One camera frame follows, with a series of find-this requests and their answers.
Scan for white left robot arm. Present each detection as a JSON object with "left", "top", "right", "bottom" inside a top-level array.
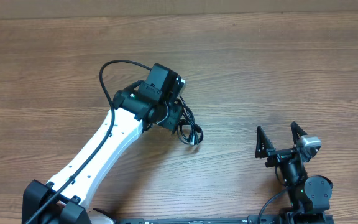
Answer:
[{"left": 22, "top": 63, "right": 186, "bottom": 223}]

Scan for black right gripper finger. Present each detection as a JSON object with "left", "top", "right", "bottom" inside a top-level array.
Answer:
[
  {"left": 290, "top": 121, "right": 307, "bottom": 145},
  {"left": 255, "top": 126, "right": 275, "bottom": 158}
]

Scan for brown cardboard back panel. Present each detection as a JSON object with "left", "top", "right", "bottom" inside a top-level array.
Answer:
[{"left": 0, "top": 0, "right": 358, "bottom": 19}]

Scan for black usb cables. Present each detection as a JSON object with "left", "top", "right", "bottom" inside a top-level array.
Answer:
[{"left": 175, "top": 96, "right": 204, "bottom": 146}]

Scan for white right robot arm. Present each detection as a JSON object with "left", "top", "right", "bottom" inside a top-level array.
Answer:
[{"left": 255, "top": 122, "right": 333, "bottom": 223}]

